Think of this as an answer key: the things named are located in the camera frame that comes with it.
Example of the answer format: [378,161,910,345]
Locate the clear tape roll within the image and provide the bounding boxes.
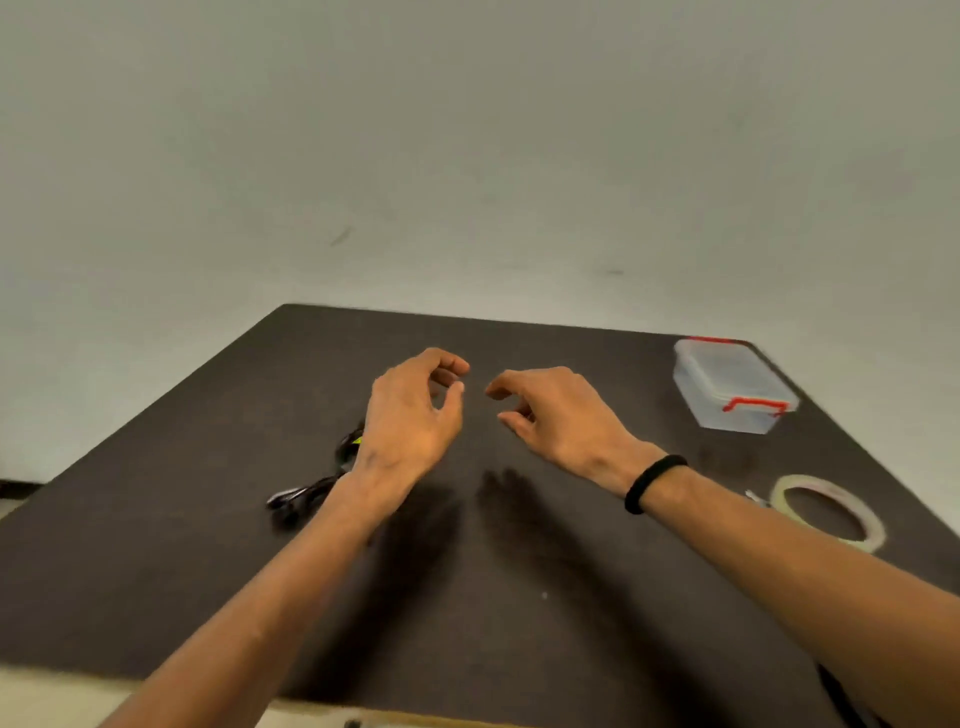
[746,474,888,555]

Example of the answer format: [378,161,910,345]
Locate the black glasses with green accent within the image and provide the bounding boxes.
[266,422,366,526]

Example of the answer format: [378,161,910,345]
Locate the person's right hand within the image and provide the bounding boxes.
[485,366,669,498]

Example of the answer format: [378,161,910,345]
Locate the black cable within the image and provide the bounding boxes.
[816,663,890,728]

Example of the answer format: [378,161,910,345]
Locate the clear container with red clips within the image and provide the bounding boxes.
[672,336,801,436]

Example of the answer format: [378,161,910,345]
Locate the person's right forearm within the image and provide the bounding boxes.
[637,463,960,728]

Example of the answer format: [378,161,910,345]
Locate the person's left hand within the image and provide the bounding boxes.
[351,347,471,490]

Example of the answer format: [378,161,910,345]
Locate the person's left forearm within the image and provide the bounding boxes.
[97,468,421,728]

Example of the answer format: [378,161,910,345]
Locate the black wristband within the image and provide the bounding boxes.
[624,454,689,516]

